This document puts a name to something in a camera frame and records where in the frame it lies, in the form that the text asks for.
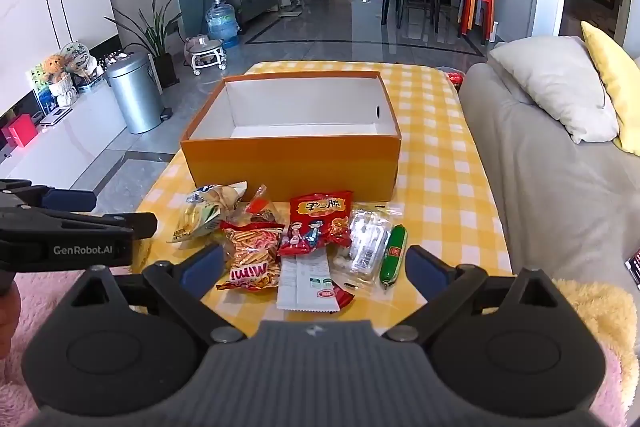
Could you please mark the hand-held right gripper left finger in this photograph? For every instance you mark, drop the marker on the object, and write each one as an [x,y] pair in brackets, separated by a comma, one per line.
[202,269]

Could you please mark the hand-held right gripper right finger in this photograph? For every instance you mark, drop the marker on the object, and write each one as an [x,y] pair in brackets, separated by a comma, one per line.
[425,269]

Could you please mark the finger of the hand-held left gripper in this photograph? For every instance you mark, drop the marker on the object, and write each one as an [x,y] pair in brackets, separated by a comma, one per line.
[110,223]
[70,199]

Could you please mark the green sausage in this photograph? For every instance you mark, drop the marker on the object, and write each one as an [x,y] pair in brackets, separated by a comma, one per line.
[394,257]

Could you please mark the red shrimp stick packet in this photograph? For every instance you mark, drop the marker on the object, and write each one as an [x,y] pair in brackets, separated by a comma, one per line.
[250,252]

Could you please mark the rice cracker packet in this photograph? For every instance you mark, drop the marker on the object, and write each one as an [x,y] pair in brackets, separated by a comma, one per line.
[205,212]

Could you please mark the clear plastic snack packet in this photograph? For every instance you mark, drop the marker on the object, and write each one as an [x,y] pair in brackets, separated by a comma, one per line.
[370,237]

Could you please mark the clear-wrapped cake with red label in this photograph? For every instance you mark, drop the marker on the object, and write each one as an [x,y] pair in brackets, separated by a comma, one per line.
[260,207]

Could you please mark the small dark red packet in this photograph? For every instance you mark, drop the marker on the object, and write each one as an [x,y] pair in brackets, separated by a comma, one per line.
[342,296]

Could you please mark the long white snack packet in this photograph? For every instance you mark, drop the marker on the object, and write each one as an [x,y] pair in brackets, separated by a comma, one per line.
[305,282]

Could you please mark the red cartoon snack packet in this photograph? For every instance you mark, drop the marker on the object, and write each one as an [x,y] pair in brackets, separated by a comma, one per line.
[315,222]

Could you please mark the orange cardboard box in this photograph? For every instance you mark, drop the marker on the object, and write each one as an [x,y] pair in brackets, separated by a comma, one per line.
[290,167]

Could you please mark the pink fluffy blanket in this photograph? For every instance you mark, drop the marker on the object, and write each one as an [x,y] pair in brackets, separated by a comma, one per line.
[30,297]

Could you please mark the white tv console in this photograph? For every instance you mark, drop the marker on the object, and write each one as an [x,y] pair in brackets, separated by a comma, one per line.
[75,132]

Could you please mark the red box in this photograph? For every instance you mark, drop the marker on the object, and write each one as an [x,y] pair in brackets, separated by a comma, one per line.
[22,129]

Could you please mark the white woven basket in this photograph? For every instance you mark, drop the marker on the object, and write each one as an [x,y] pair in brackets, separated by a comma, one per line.
[64,92]

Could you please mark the silver pedal trash can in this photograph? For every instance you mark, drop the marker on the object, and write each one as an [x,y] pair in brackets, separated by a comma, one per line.
[132,97]

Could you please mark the small brown plush toy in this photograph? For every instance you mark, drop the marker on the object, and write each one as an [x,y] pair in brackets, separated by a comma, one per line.
[54,64]

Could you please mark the grey sofa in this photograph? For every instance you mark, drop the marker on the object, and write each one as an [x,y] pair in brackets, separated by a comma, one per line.
[540,187]

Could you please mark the round hand fan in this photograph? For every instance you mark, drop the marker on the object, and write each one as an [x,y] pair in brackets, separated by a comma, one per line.
[75,53]

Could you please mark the yellow fluffy blanket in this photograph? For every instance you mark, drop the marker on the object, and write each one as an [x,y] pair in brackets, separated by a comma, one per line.
[600,307]

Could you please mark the long-leaf potted plant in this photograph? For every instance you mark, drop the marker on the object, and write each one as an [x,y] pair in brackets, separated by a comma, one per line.
[160,37]

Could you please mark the small red package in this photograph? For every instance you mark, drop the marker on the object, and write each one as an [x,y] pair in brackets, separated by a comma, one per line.
[455,77]

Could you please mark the white wheeled stool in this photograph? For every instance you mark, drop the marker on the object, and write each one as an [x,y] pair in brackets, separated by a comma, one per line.
[205,52]

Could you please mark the blue water bottle with pump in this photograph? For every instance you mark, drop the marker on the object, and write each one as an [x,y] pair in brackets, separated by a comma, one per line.
[222,24]

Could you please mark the white pillow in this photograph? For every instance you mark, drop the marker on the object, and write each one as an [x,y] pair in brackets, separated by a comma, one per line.
[555,82]

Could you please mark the stacked orange plastic stools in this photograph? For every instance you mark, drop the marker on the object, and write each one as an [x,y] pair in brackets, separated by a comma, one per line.
[475,7]

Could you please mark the yellow pillow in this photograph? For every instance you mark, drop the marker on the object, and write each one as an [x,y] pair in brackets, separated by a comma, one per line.
[620,77]

